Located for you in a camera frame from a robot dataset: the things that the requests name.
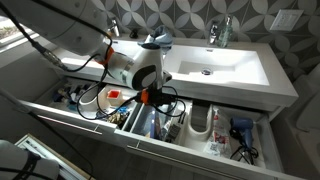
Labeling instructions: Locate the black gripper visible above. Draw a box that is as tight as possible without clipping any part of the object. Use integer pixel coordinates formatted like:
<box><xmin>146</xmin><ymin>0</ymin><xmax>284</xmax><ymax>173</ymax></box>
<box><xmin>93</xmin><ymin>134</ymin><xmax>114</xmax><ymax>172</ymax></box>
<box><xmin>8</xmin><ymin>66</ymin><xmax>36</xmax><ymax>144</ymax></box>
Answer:
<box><xmin>141</xmin><ymin>83</ymin><xmax>176</xmax><ymax>105</ymax></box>

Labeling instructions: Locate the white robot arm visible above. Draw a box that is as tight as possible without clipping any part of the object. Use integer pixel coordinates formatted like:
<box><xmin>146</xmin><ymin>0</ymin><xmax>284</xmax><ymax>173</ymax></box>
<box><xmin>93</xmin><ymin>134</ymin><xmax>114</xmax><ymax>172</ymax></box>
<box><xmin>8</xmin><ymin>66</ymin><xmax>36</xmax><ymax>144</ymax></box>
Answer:
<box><xmin>0</xmin><ymin>0</ymin><xmax>174</xmax><ymax>106</ymax></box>

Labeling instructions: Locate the white box orange inside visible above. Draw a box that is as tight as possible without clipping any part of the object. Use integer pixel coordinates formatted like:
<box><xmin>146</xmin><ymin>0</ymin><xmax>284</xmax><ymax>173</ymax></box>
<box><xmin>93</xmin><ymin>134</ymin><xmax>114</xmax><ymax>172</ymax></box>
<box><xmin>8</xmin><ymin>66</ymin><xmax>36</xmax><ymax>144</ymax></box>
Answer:
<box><xmin>107</xmin><ymin>89</ymin><xmax>123</xmax><ymax>106</ymax></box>

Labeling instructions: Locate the gold scrunchie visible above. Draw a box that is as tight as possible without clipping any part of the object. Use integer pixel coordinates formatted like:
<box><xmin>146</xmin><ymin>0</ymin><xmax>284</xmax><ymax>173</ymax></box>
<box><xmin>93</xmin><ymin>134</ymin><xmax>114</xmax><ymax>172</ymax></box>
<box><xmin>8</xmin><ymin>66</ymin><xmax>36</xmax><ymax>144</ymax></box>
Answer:
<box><xmin>107</xmin><ymin>112</ymin><xmax>128</xmax><ymax>125</ymax></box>

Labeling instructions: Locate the blue crumpled cloth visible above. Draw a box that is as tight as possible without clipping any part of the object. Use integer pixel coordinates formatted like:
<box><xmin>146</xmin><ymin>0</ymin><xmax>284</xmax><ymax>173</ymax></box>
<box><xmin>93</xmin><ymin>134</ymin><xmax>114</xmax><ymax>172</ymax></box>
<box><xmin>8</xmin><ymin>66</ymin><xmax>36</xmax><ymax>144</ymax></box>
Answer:
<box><xmin>138</xmin><ymin>25</ymin><xmax>173</xmax><ymax>48</ymax></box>

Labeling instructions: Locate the chrome faucet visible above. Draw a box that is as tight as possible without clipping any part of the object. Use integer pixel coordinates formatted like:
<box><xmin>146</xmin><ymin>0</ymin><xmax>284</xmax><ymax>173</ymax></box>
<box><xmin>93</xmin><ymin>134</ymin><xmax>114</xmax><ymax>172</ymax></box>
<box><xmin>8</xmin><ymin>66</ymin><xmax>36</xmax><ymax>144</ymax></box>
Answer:
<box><xmin>208</xmin><ymin>21</ymin><xmax>219</xmax><ymax>45</ymax></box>
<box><xmin>109</xmin><ymin>19</ymin><xmax>121</xmax><ymax>37</ymax></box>

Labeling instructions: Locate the white red printed packet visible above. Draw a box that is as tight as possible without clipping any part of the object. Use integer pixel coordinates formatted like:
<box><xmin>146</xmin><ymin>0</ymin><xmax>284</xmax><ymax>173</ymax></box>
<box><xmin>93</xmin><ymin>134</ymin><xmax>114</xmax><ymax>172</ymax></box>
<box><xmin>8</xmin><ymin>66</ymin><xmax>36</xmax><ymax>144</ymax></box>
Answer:
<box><xmin>204</xmin><ymin>106</ymin><xmax>232</xmax><ymax>158</ymax></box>

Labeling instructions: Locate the blue hair dryer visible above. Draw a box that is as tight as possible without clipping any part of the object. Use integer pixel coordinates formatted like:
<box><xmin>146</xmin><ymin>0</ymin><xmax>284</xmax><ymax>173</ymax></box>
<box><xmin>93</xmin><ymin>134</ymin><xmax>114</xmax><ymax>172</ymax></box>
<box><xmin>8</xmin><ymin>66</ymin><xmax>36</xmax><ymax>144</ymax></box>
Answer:
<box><xmin>230</xmin><ymin>117</ymin><xmax>259</xmax><ymax>165</ymax></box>

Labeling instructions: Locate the white double sink vanity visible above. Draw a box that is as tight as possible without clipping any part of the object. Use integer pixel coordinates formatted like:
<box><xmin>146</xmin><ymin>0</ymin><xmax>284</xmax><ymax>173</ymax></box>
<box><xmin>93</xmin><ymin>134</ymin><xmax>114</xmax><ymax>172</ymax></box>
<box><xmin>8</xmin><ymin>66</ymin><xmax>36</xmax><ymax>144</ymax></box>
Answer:
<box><xmin>51</xmin><ymin>33</ymin><xmax>299</xmax><ymax>108</ymax></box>

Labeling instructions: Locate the glass soap bottle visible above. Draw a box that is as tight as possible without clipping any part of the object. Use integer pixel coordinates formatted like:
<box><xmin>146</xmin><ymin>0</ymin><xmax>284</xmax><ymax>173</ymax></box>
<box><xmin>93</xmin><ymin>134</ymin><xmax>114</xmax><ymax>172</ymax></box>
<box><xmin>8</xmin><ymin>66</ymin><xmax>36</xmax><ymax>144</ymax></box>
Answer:
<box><xmin>217</xmin><ymin>15</ymin><xmax>233</xmax><ymax>48</ymax></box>

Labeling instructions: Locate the right drawer steel handle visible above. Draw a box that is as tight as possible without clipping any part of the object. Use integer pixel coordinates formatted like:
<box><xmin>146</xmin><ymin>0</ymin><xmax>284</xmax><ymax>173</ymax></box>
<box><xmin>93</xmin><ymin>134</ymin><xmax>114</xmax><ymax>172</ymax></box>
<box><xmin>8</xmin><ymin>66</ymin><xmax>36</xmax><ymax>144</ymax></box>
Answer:
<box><xmin>126</xmin><ymin>145</ymin><xmax>244</xmax><ymax>180</ymax></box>

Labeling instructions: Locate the drawer steel handle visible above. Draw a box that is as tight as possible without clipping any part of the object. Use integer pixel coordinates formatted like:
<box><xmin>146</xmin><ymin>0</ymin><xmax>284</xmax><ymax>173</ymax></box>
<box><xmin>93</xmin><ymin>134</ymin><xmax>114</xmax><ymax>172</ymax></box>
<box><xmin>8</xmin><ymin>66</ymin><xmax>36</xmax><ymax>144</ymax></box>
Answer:
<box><xmin>38</xmin><ymin>115</ymin><xmax>103</xmax><ymax>135</ymax></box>
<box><xmin>126</xmin><ymin>145</ymin><xmax>244</xmax><ymax>180</ymax></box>

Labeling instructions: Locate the left drawer steel handle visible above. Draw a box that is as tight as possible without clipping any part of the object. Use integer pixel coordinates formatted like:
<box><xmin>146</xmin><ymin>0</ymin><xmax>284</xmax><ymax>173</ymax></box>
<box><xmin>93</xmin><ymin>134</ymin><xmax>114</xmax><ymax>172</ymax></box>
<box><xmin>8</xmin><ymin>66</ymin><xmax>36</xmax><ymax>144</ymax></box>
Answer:
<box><xmin>38</xmin><ymin>115</ymin><xmax>103</xmax><ymax>135</ymax></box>

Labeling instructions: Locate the white wall outlet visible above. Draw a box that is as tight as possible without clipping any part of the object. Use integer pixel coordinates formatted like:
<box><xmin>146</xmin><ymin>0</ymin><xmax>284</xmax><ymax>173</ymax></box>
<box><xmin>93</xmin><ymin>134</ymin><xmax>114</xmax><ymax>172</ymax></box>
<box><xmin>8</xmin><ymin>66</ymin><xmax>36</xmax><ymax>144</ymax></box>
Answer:
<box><xmin>270</xmin><ymin>9</ymin><xmax>303</xmax><ymax>31</ymax></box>

